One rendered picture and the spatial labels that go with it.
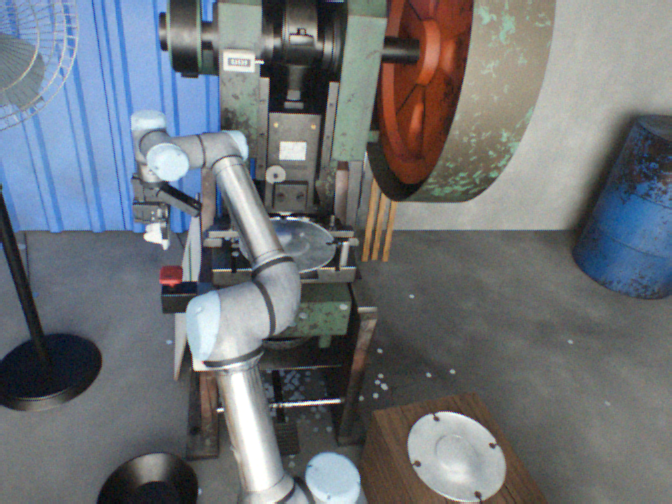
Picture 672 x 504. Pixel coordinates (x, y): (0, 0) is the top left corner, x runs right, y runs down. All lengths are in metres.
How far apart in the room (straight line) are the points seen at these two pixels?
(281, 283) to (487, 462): 0.93
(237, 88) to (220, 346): 0.65
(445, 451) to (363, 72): 1.09
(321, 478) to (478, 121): 0.82
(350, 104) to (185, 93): 1.41
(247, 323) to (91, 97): 1.93
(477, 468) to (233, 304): 0.96
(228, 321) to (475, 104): 0.67
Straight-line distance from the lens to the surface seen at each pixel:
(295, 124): 1.39
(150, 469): 1.92
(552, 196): 3.54
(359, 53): 1.32
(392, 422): 1.65
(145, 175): 1.26
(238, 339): 0.94
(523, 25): 1.16
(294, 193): 1.45
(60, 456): 2.06
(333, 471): 1.14
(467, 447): 1.66
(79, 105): 2.71
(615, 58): 3.32
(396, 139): 1.65
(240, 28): 1.27
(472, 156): 1.21
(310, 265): 1.44
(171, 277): 1.43
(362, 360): 1.67
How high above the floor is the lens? 1.64
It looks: 35 degrees down
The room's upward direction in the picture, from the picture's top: 8 degrees clockwise
